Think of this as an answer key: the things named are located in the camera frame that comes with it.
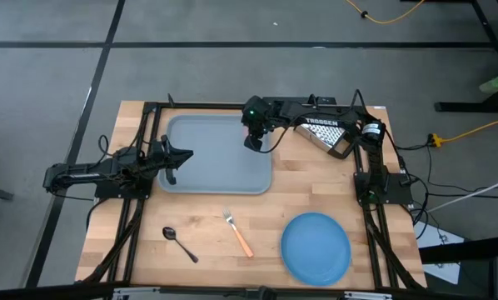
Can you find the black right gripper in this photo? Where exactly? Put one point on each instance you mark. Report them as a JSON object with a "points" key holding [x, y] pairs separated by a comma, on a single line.
{"points": [[256, 116]]}

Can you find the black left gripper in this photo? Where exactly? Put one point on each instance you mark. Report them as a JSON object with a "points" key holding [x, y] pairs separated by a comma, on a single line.
{"points": [[165, 156]]}

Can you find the black spoon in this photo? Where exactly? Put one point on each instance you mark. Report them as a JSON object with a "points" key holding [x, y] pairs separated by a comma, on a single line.
{"points": [[170, 233]]}

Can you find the blue round plate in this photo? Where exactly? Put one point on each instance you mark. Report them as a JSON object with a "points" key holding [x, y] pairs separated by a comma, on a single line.
{"points": [[315, 250]]}

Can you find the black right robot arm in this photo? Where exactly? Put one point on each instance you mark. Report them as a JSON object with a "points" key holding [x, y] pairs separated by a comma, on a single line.
{"points": [[324, 122]]}

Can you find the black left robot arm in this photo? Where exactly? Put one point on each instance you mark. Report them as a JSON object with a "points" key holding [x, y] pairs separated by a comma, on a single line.
{"points": [[78, 175]]}

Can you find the grey plastic tray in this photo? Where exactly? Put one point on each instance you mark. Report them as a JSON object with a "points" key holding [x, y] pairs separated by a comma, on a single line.
{"points": [[220, 166]]}

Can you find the metal box grater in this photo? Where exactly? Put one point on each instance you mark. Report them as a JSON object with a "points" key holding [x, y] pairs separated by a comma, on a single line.
{"points": [[324, 134]]}

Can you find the black overhead rig crossbeam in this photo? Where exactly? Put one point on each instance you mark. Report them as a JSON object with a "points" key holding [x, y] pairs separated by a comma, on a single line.
{"points": [[45, 291]]}

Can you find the white paper sheet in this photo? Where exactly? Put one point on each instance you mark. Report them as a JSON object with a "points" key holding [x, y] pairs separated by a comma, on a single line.
{"points": [[436, 239]]}

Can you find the black metal floor stand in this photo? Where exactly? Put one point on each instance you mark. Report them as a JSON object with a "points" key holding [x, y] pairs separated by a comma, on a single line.
{"points": [[469, 107]]}

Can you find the black bar beside table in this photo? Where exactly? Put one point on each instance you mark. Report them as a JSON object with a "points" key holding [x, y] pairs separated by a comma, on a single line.
{"points": [[465, 250]]}

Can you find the green cloth item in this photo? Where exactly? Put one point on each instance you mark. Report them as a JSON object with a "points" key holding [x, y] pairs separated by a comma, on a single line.
{"points": [[496, 82]]}

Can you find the black aluminium table frame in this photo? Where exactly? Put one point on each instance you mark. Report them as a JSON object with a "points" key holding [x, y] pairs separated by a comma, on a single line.
{"points": [[207, 105]]}

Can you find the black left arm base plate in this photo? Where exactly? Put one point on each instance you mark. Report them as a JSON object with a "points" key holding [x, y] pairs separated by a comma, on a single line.
{"points": [[124, 192]]}

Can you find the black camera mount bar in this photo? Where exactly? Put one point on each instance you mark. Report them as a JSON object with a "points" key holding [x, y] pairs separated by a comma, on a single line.
{"points": [[324, 100]]}

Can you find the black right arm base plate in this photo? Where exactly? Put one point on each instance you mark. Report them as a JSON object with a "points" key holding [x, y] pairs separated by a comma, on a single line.
{"points": [[399, 187]]}

